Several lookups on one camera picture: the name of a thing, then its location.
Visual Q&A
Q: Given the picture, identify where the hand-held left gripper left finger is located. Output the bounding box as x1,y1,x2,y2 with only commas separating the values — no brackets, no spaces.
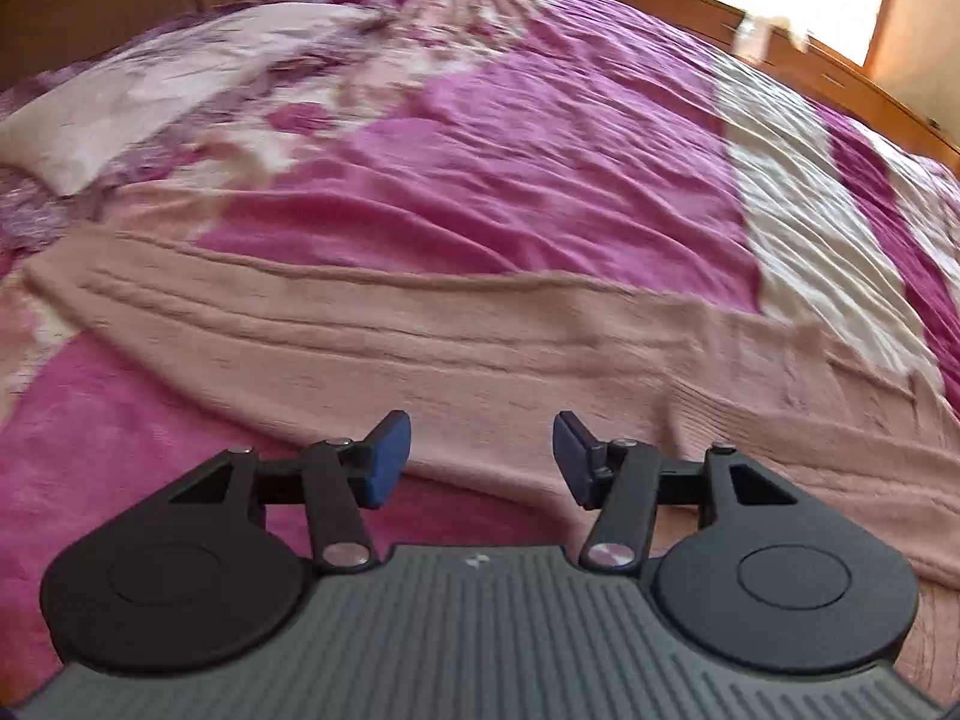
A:
166,411,413,569

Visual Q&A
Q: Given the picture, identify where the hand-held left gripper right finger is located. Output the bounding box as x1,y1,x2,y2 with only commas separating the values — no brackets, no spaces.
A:
551,411,800,569

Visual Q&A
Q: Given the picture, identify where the pink knitted sweater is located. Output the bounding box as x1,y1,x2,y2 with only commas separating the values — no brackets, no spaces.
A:
26,229,960,590

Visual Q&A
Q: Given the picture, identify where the magenta and white striped bedspread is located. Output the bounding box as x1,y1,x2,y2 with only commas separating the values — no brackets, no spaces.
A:
0,0,960,706

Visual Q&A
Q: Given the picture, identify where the white floral ruffled pillow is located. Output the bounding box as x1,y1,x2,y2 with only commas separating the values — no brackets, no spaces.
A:
0,1,380,197

